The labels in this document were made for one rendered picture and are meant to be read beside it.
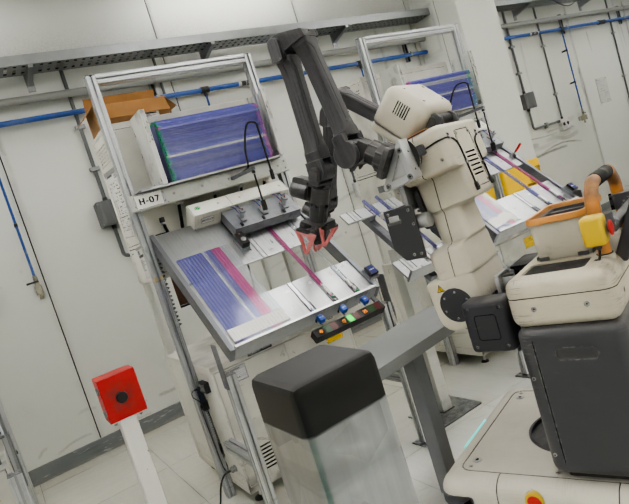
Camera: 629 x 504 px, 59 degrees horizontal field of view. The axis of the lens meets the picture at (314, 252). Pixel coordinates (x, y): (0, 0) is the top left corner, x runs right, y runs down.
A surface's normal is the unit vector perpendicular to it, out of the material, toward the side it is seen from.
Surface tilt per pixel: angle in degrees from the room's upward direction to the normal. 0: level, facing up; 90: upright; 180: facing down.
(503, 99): 90
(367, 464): 90
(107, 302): 90
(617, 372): 90
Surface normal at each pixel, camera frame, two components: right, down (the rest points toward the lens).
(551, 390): -0.59, 0.25
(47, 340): 0.51, -0.07
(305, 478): -0.81, 0.30
